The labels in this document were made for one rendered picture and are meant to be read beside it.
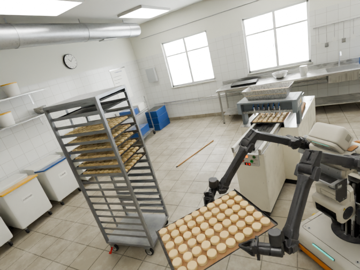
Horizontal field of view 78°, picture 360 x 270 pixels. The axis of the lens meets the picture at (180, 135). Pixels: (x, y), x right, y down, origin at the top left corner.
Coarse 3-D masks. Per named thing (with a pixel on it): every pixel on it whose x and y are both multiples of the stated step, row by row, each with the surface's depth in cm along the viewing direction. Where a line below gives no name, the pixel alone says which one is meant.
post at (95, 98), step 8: (96, 96) 184; (96, 104) 185; (104, 120) 190; (104, 128) 193; (112, 144) 197; (120, 160) 203; (120, 168) 207; (128, 184) 212; (136, 200) 220; (136, 208) 222; (144, 224) 229
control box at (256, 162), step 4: (236, 152) 241; (248, 156) 232; (256, 156) 227; (244, 160) 237; (248, 160) 235; (256, 160) 229; (244, 164) 240; (248, 164) 237; (252, 164) 234; (256, 164) 231
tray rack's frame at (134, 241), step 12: (84, 96) 208; (48, 108) 204; (48, 120) 210; (60, 144) 219; (72, 168) 228; (96, 180) 259; (84, 192) 238; (96, 216) 250; (144, 216) 288; (156, 216) 282; (132, 228) 273; (156, 228) 263; (108, 240) 263; (120, 240) 259; (132, 240) 255; (144, 240) 250; (156, 240) 248
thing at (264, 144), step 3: (279, 123) 270; (282, 123) 281; (276, 126) 263; (279, 126) 270; (273, 129) 258; (276, 129) 262; (273, 132) 252; (264, 141) 235; (267, 141) 237; (264, 144) 230; (267, 144) 237; (261, 147) 225; (264, 147) 229; (258, 150) 222; (261, 150) 223; (264, 150) 229; (258, 153) 224; (261, 153) 223
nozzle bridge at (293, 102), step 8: (288, 96) 266; (296, 96) 258; (240, 104) 292; (248, 104) 294; (256, 104) 288; (264, 104) 282; (272, 104) 276; (280, 104) 270; (288, 104) 265; (296, 104) 251; (240, 112) 297; (248, 112) 294; (256, 112) 287; (264, 112) 281; (296, 112) 255; (248, 120) 317; (296, 120) 269
